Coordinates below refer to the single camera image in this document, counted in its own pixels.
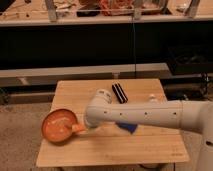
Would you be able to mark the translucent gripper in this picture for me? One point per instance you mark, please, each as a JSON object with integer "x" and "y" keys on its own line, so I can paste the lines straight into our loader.
{"x": 84, "y": 128}

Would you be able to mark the blue sponge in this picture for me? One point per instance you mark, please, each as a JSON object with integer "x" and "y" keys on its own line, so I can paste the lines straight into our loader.
{"x": 128, "y": 127}

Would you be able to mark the white plastic bottle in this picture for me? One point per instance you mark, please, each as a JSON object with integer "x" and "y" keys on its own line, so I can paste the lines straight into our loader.
{"x": 152, "y": 98}

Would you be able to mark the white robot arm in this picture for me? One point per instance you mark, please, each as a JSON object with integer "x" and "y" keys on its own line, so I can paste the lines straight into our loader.
{"x": 194, "y": 116}

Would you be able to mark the light wooden table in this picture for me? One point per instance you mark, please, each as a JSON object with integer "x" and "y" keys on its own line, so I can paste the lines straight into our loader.
{"x": 107, "y": 144}

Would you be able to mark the dark box on floor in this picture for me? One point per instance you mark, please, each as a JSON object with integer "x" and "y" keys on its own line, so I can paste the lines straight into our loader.
{"x": 177, "y": 96}

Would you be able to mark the orange ceramic bowl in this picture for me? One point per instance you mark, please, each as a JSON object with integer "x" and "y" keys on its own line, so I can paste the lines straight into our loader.
{"x": 57, "y": 126}

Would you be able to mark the orange pepper with green stem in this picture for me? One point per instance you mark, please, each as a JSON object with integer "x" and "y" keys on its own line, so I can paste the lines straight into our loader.
{"x": 76, "y": 128}

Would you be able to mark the black rectangular block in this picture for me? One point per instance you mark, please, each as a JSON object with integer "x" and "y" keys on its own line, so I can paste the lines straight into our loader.
{"x": 121, "y": 96}

